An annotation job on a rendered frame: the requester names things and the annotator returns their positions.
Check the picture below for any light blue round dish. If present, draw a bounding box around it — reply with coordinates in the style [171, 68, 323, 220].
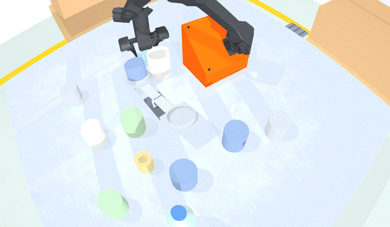
[137, 51, 148, 66]

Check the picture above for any light blue block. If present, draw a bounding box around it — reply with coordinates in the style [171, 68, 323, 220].
[141, 50, 148, 61]

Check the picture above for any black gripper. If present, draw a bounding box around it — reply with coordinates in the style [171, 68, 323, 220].
[118, 22, 169, 57]

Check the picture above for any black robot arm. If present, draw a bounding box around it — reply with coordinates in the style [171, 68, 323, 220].
[112, 0, 254, 56]

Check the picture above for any pale yellow hollow cylinder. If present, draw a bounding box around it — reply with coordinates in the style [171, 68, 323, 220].
[134, 151, 154, 174]

